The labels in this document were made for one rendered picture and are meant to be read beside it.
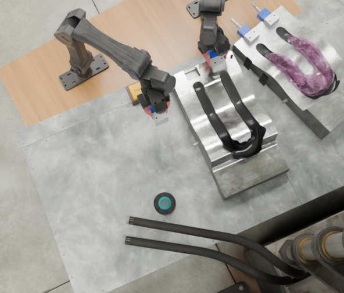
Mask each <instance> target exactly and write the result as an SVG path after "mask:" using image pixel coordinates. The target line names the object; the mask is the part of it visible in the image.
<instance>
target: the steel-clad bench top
mask: <svg viewBox="0 0 344 293"><path fill-rule="evenodd" d="M294 18H295V19H296V20H297V21H298V22H299V23H301V24H302V25H304V26H306V27H308V28H310V29H312V30H314V31H316V32H318V33H319V34H321V35H322V36H323V37H324V38H325V39H326V40H327V41H328V42H329V43H330V44H331V46H332V47H333V49H334V50H335V51H336V52H337V54H338V55H339V56H340V57H341V58H342V59H343V60H344V0H333V1H331V2H329V3H326V4H323V5H321V6H319V7H316V8H314V9H312V10H309V11H307V12H304V13H302V14H299V15H297V16H295V17H294ZM237 41H239V40H236V41H234V42H232V43H230V44H231V49H230V51H232V49H233V46H234V44H235V43H236V42H237ZM232 53H233V54H234V56H235V58H236V61H237V62H238V64H239V66H240V68H241V70H242V72H243V75H244V76H245V78H246V81H247V82H248V84H249V86H250V89H251V90H252V92H253V95H254V96H255V98H256V99H257V101H258V102H259V104H260V105H261V106H262V108H263V109H264V110H265V111H266V113H267V114H268V115H269V117H270V119H271V120H272V122H273V123H274V125H275V128H276V130H277V132H278V134H277V137H276V139H275V140H276V142H277V145H278V147H279V149H280V151H281V152H282V154H283V156H284V158H285V160H286V162H287V164H288V166H289V168H290V170H289V171H288V172H286V173H285V174H282V175H280V176H278V177H276V178H273V179H271V180H268V181H266V182H265V183H262V184H260V185H257V186H255V187H253V188H251V189H249V190H246V191H244V192H242V193H240V194H237V195H235V196H232V197H230V198H228V199H226V200H223V197H222V196H221V194H220V191H219V189H218V187H217V185H216V182H215V180H214V178H213V176H212V174H211V172H210V170H209V168H208V166H207V163H206V161H205V159H204V157H203V155H202V153H201V151H200V149H199V147H198V145H196V146H194V145H193V143H195V142H196V140H195V138H194V135H193V133H192V131H191V129H190V128H189V125H188V123H187V121H186V119H185V116H184V114H183V112H182V110H181V108H180V106H179V104H178V102H177V100H176V97H175V95H174V93H173V92H171V93H169V94H170V100H171V103H170V106H169V108H168V111H167V115H168V117H169V121H168V122H166V123H163V124H161V125H159V126H157V127H156V126H155V124H154V121H153V119H152V118H151V117H150V116H149V115H147V114H146V113H145V112H144V110H143V108H142V106H141V104H140V103H139V104H137V105H133V104H132V102H131V99H130V97H129V94H128V92H127V90H126V87H123V88H121V89H118V90H115V91H113V92H111V93H108V94H106V95H104V96H101V97H99V98H96V99H94V100H91V101H89V102H86V103H84V104H82V105H79V106H77V107H75V108H72V109H69V110H67V111H65V112H62V113H60V114H58V115H55V116H52V117H50V118H48V119H45V120H43V121H41V122H38V123H36V124H33V125H31V126H28V127H26V128H24V129H21V130H19V131H17V132H16V133H17V136H18V138H19V141H20V144H21V147H22V150H23V152H24V155H25V157H26V161H27V164H28V166H29V169H30V171H31V175H32V177H33V180H34V183H35V186H36V188H37V191H38V194H39V196H40V199H41V202H42V205H43V207H44V211H45V213H46V216H47V218H48V221H49V224H50V227H51V230H52V232H53V236H54V237H55V241H56V243H57V246H58V249H59V252H60V255H61V257H62V260H63V263H64V266H65V268H66V271H67V274H68V277H69V279H70V282H71V285H72V287H73V290H74V293H107V292H109V291H111V290H114V289H116V288H118V287H121V286H122V285H124V284H127V283H129V282H132V281H134V280H136V279H138V278H140V277H143V276H145V275H147V274H149V273H151V272H153V271H156V270H158V269H161V268H162V267H165V266H167V265H169V264H171V263H174V262H176V261H178V260H180V259H182V258H185V257H187V256H189V255H191V254H186V253H179V252H172V251H164V250H159V249H152V248H145V247H141V246H133V245H126V244H123V243H122V239H123V236H129V237H137V238H144V239H149V240H157V241H164V242H172V243H176V244H184V245H191V246H199V247H202V248H207V247H209V246H211V245H214V244H216V243H218V242H220V240H213V239H210V238H203V237H197V236H193V235H186V234H180V233H174V232H170V231H163V230H157V229H153V228H147V227H141V226H134V225H130V224H127V223H126V218H127V216H132V217H139V218H143V219H149V220H156V221H163V222H166V223H173V224H180V225H184V226H190V227H197V228H204V229H208V230H214V231H221V232H225V233H231V234H238V233H240V232H242V231H245V230H247V229H249V228H251V227H253V226H256V225H258V224H260V223H262V222H264V221H267V220H269V219H271V218H273V217H276V216H278V215H280V214H282V213H285V212H287V211H289V210H291V209H293V208H296V207H298V206H300V205H302V204H304V203H306V202H309V201H311V200H313V199H316V198H318V197H320V196H322V195H324V194H327V193H329V192H331V191H333V190H335V189H338V188H340V187H342V186H344V121H343V122H342V123H341V124H340V125H338V126H337V127H336V128H335V129H334V130H332V131H331V132H330V133H329V134H328V135H327V136H326V137H325V138H324V139H323V140H320V139H319V138H318V137H317V136H316V134H315V133H314V132H313V131H312V130H311V129H310V128H309V127H308V126H307V125H306V124H305V123H304V122H303V121H302V120H301V119H300V118H299V117H298V116H297V115H296V114H295V113H294V112H293V111H292V110H291V109H290V108H289V107H288V106H287V105H286V104H283V103H282V100H281V99H280V98H279V97H278V96H277V95H276V94H275V93H274V92H273V91H272V90H271V89H270V88H269V87H268V86H267V85H266V84H265V85H264V86H263V85H262V83H261V82H260V81H259V79H260V78H259V77H258V76H257V75H256V74H255V73H254V72H253V71H252V70H251V69H250V68H249V70H248V69H247V68H246V67H245V66H244V65H243V64H244V62H243V61H242V60H241V59H240V58H239V57H238V56H237V55H236V54H235V53H234V52H233V51H232ZM162 192H168V193H170V194H171V195H172V196H173V197H174V198H175V202H176V206H175V209H174V211H173V212H172V213H171V214H169V215H161V214H159V213H158V212H157V211H156V209H155V207H154V200H155V198H156V196H157V195H158V194H160V193H162Z"/></svg>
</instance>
